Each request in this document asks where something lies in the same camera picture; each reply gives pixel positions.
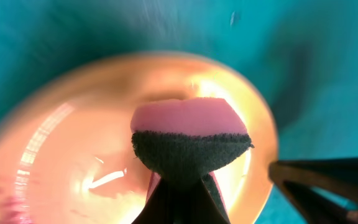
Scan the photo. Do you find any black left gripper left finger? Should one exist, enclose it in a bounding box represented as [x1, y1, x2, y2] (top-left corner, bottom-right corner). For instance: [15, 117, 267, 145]
[132, 179, 174, 224]

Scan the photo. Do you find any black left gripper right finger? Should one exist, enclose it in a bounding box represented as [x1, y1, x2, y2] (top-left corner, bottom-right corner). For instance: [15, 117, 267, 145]
[178, 179, 230, 224]

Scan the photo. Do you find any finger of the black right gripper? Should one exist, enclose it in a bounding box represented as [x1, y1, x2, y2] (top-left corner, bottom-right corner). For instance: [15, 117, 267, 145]
[268, 157, 358, 223]

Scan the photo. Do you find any pink green sponge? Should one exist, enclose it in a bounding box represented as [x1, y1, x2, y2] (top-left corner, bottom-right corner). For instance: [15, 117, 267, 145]
[131, 98, 252, 223]

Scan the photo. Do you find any teal plastic tray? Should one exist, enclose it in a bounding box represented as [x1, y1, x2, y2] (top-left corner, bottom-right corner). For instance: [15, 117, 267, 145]
[0, 1, 358, 223]

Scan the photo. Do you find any yellow plate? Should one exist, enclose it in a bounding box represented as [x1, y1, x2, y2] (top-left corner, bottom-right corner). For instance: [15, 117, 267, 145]
[0, 53, 278, 224]

